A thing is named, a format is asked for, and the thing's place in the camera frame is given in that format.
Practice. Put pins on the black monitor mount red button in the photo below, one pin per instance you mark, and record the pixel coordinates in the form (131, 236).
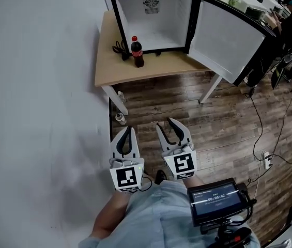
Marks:
(228, 235)

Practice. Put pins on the person's black shoe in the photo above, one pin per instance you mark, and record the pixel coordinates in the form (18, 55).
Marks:
(160, 176)

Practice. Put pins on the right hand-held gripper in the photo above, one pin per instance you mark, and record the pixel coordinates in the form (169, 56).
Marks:
(180, 163)

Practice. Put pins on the person's light blue shirt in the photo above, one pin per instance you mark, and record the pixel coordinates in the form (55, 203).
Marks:
(161, 221)

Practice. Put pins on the person's right forearm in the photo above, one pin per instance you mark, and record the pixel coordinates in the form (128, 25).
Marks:
(194, 183)

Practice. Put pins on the wooden table white legs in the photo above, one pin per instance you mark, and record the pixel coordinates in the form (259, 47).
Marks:
(117, 70)

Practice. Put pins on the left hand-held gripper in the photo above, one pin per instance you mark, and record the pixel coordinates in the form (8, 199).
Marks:
(126, 176)

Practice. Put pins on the person's left forearm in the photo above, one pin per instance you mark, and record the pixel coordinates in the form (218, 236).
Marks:
(109, 216)

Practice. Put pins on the black fridge door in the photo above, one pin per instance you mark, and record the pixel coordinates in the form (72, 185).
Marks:
(226, 40)

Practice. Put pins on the white box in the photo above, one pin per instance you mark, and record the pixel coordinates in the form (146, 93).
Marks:
(246, 2)

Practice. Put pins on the clear plastic bottle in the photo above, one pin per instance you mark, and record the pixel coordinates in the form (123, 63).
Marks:
(120, 118)
(121, 96)

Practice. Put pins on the black monitor screen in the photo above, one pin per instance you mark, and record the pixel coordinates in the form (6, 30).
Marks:
(216, 201)

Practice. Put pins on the black fridge white interior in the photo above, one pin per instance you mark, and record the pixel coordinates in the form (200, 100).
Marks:
(158, 32)

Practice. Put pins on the white power strip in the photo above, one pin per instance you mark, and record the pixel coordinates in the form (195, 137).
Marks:
(266, 160)

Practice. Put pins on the cola drink bottle red cap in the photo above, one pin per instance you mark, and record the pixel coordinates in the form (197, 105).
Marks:
(137, 53)

